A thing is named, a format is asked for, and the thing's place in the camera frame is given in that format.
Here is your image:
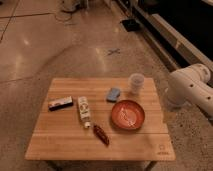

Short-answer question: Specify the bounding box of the orange ceramic bowl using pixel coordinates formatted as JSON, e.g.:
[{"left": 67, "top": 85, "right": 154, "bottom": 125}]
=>
[{"left": 111, "top": 100, "right": 145, "bottom": 130}]

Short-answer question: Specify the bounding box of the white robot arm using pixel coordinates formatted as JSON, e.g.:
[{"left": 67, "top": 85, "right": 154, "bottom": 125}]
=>
[{"left": 165, "top": 63, "right": 213, "bottom": 117}]

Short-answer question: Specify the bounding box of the blue sponge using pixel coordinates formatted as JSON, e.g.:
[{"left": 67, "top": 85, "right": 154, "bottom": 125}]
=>
[{"left": 106, "top": 88, "right": 120, "bottom": 102}]

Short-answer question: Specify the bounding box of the translucent plastic cup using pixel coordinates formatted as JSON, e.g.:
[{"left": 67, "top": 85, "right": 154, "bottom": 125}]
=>
[{"left": 128, "top": 73, "right": 144, "bottom": 94}]

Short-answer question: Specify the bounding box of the white tube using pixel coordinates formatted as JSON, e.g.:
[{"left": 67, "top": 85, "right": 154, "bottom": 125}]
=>
[{"left": 78, "top": 96, "right": 91, "bottom": 128}]

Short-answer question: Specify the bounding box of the wooden folding table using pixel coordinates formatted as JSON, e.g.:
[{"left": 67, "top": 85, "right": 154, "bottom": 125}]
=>
[{"left": 25, "top": 78, "right": 175, "bottom": 164}]

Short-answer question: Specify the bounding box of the red-brown wrapped snack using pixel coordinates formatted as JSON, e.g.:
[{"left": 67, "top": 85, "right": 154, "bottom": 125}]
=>
[{"left": 93, "top": 125, "right": 109, "bottom": 146}]

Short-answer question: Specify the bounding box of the dark rectangular box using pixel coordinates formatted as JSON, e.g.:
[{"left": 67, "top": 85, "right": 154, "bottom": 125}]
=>
[{"left": 48, "top": 96, "right": 73, "bottom": 111}]

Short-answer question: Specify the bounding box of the black floor plate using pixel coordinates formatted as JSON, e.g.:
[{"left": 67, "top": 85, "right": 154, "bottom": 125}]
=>
[{"left": 121, "top": 19, "right": 140, "bottom": 32}]

